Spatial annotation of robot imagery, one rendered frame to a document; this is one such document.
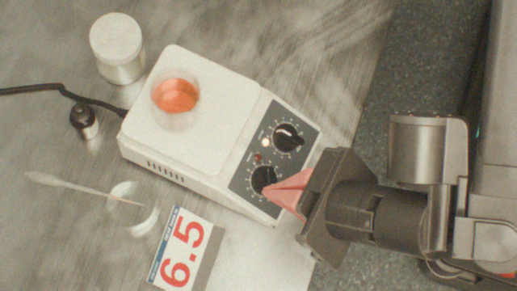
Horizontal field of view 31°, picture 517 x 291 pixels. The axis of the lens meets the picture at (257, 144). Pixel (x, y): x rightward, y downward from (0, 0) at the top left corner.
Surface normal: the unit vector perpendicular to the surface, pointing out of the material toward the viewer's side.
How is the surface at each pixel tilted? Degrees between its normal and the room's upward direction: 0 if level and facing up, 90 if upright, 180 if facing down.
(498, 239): 30
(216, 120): 0
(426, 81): 0
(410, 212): 40
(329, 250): 50
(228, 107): 0
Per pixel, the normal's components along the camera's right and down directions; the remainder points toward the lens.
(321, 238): 0.73, 0.11
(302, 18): 0.04, -0.31
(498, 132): -0.30, -0.04
